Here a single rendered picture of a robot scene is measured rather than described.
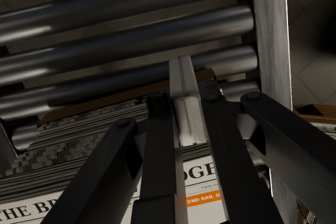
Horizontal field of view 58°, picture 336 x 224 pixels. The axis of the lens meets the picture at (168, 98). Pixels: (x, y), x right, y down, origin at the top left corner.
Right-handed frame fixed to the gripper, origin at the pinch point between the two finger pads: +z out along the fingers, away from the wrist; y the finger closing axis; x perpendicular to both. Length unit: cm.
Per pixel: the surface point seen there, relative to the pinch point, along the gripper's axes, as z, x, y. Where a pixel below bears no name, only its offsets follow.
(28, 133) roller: 29.7, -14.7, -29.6
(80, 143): 15.7, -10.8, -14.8
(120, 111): 22.8, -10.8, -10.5
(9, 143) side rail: 29.2, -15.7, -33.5
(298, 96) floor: 109, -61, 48
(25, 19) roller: 29.4, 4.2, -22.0
